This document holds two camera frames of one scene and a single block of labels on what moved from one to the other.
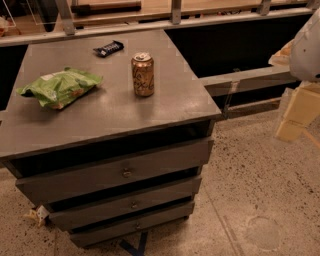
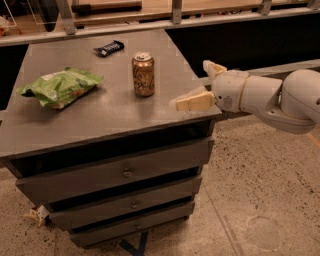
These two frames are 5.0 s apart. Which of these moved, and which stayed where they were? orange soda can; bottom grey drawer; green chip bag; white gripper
Moved: white gripper
Stayed: bottom grey drawer; green chip bag; orange soda can
